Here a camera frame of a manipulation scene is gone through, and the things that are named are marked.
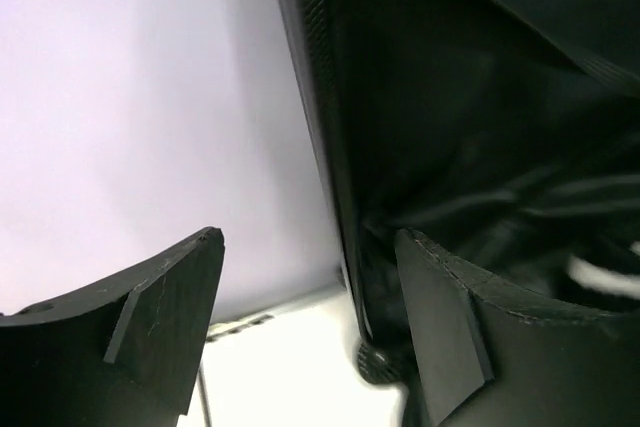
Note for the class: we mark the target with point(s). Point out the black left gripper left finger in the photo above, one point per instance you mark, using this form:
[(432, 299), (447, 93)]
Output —
[(122, 351)]

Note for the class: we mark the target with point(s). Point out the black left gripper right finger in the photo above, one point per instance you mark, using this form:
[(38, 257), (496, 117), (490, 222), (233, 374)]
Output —
[(491, 353)]

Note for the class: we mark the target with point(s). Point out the zebra print cloth pouch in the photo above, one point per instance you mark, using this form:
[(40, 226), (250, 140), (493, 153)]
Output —
[(608, 267)]

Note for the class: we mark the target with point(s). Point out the black hard-shell suitcase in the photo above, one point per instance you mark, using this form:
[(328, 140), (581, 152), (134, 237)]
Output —
[(505, 131)]

